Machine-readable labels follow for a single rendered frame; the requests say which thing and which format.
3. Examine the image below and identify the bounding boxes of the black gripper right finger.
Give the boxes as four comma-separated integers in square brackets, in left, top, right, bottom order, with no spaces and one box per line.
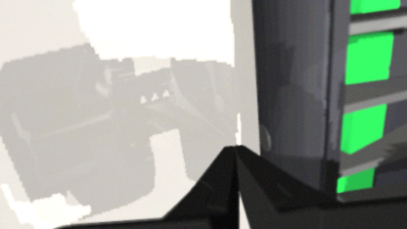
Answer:
[234,145,407,229]

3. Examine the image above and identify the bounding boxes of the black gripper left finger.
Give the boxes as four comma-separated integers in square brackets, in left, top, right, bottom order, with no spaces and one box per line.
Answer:
[53,146,240,229]

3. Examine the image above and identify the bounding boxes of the dark grey controller unit with white label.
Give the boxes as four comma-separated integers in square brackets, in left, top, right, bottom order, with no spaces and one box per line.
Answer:
[251,0,407,203]

